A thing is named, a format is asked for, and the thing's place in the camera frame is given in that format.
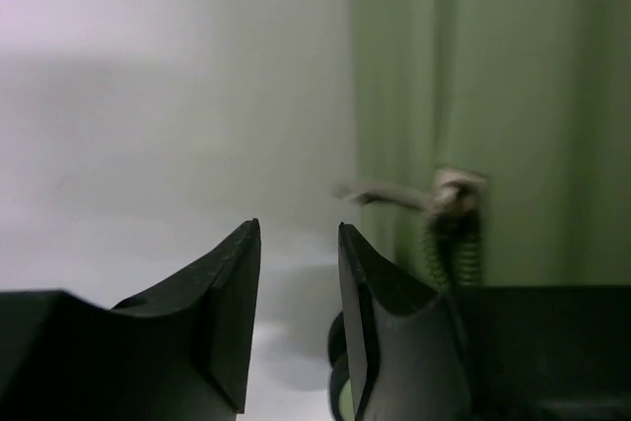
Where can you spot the green hard-shell suitcase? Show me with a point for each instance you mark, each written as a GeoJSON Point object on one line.
{"type": "Point", "coordinates": [493, 142]}

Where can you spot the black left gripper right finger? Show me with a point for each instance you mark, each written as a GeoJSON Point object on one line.
{"type": "Point", "coordinates": [490, 353]}

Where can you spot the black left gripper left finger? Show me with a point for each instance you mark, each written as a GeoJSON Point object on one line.
{"type": "Point", "coordinates": [179, 350]}

